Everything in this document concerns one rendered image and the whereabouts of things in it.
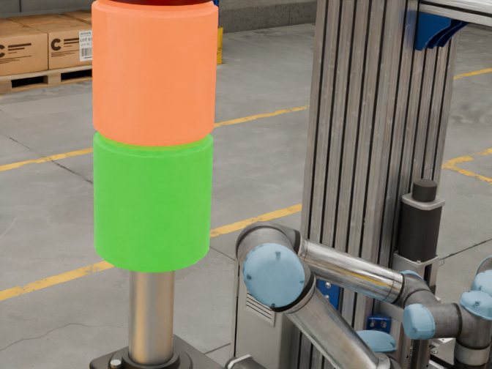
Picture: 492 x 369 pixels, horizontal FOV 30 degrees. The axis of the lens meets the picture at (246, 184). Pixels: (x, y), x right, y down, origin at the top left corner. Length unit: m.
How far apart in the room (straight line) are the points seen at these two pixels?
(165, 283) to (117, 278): 4.81
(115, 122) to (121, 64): 0.02
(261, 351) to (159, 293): 2.23
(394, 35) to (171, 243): 1.76
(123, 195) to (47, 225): 5.55
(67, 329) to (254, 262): 2.99
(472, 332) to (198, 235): 1.69
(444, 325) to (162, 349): 1.62
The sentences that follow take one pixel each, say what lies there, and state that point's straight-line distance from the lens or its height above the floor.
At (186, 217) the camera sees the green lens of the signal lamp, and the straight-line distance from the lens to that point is 0.38.
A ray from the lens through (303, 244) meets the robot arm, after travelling 1.99.
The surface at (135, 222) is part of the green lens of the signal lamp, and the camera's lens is 0.37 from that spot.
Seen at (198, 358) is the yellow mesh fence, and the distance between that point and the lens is 0.44.
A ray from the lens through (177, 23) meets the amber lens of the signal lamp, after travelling 0.35.
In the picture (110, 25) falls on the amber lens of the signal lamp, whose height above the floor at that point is 2.26.
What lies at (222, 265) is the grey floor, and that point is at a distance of 5.39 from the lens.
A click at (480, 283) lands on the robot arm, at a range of 2.52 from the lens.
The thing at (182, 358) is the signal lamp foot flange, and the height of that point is 2.10.
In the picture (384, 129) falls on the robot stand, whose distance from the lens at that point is 2.17.
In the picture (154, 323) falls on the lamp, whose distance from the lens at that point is 0.41.
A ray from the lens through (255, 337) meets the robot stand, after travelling 2.64.
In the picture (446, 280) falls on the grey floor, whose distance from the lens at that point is 5.48.
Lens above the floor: 2.33
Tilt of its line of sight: 21 degrees down
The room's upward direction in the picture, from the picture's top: 3 degrees clockwise
